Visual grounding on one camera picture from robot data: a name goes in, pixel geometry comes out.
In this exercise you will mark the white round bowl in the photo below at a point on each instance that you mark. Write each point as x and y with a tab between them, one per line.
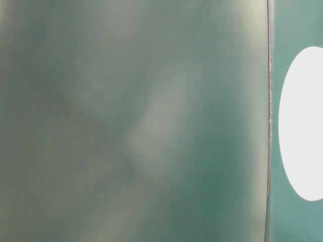
300	124

